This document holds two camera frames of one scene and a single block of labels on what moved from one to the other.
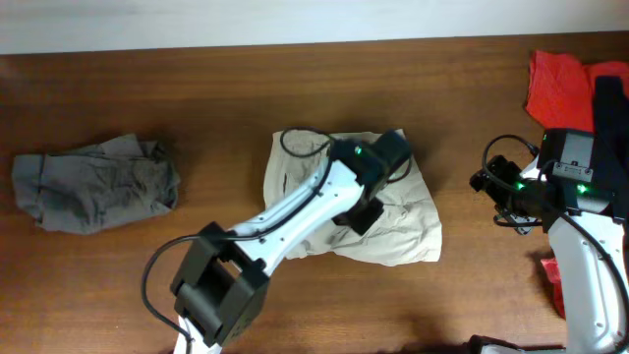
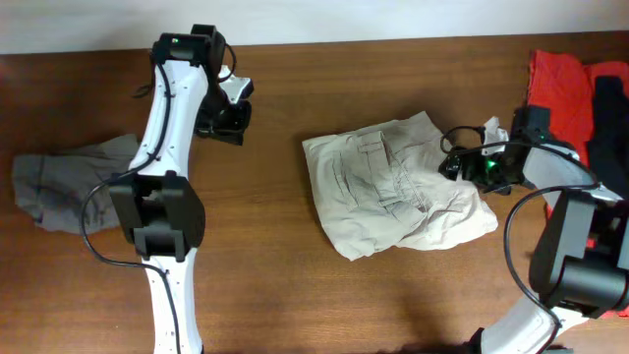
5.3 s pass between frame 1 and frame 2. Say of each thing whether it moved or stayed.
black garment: stayed
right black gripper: moved
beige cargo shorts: moved
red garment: stayed
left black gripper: moved
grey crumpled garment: stayed
